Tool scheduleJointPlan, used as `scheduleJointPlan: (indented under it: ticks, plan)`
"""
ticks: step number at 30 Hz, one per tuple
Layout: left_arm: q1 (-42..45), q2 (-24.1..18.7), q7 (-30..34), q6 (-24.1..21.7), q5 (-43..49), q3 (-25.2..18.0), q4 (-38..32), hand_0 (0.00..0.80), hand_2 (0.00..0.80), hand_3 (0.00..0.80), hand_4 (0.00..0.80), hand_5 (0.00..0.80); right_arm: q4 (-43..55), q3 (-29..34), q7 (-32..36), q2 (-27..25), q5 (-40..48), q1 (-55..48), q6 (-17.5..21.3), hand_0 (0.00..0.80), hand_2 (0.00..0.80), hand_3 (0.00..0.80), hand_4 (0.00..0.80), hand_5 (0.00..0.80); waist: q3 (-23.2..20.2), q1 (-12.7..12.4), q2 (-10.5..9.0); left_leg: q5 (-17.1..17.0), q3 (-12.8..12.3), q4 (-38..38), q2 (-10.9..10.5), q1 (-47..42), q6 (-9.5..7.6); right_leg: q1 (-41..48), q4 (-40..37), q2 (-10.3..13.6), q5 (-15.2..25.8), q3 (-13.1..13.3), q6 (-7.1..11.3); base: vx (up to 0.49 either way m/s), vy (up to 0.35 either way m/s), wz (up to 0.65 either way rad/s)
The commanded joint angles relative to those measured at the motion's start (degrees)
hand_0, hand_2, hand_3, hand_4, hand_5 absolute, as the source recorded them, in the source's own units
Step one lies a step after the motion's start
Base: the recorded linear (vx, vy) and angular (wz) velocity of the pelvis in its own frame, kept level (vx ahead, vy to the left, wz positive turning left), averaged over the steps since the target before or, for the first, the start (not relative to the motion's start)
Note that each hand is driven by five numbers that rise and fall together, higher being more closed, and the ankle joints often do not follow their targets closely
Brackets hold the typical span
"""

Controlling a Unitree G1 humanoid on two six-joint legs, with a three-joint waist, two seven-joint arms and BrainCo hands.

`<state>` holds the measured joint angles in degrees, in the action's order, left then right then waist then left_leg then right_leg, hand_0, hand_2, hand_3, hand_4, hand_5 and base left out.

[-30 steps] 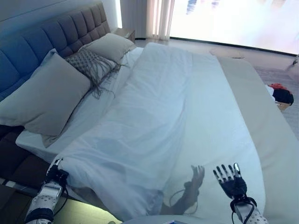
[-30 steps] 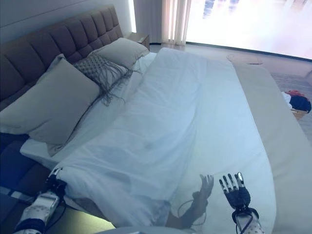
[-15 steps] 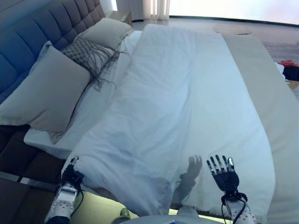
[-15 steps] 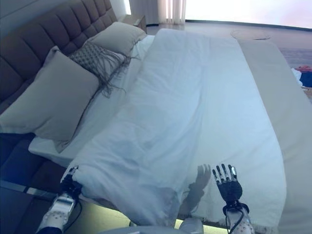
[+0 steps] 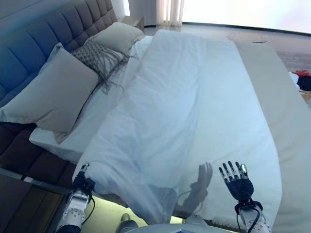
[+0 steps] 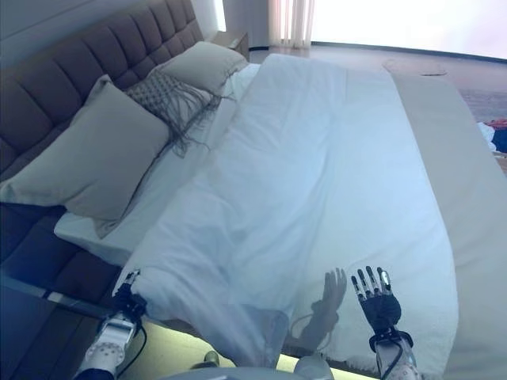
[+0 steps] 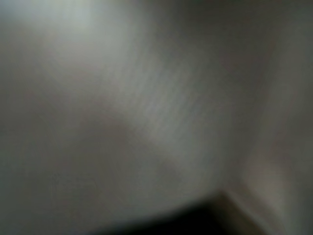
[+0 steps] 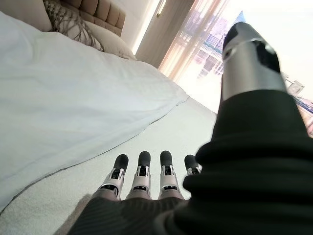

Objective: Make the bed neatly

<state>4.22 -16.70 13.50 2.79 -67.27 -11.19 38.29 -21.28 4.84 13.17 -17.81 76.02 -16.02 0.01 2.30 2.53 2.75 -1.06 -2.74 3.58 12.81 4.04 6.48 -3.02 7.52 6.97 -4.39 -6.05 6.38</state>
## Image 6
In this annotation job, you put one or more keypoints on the grey robot torso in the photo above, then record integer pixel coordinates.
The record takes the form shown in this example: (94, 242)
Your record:
(237, 372)

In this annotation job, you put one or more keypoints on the light sheer curtain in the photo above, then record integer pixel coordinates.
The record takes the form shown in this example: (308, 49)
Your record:
(291, 20)

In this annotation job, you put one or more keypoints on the silver robot leg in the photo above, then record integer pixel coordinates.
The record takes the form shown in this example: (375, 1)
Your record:
(210, 357)
(313, 368)

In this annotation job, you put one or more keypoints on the large beige pillow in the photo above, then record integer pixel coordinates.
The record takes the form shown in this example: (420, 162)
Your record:
(103, 158)

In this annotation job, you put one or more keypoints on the white duvet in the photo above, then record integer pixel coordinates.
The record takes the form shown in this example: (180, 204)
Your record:
(297, 178)

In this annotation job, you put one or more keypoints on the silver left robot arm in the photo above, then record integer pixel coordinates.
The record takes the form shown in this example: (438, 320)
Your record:
(107, 344)

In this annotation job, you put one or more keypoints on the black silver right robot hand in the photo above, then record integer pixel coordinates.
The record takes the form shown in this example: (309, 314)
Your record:
(382, 310)

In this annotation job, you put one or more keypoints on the silver left robot leg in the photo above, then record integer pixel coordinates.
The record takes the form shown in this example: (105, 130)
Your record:
(210, 357)

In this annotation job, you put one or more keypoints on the pile of clothes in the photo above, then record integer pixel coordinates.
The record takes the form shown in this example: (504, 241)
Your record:
(497, 136)

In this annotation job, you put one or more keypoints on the brown tufted headboard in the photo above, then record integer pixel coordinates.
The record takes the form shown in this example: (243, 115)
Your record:
(59, 67)

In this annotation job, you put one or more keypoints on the grey fringed woven cushion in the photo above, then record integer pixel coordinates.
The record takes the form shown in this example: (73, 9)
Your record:
(166, 93)

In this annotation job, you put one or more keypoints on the silver right robot leg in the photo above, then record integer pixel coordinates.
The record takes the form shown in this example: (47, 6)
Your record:
(313, 368)

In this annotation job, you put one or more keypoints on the beige bed coverlet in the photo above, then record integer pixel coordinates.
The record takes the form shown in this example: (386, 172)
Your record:
(475, 237)

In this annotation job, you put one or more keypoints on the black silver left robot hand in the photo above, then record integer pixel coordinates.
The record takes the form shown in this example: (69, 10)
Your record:
(128, 302)

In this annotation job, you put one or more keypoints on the small wooden nightstand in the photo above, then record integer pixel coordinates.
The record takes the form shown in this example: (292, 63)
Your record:
(233, 41)

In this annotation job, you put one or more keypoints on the brown upholstered bed frame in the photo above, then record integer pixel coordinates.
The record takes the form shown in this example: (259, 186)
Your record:
(51, 253)

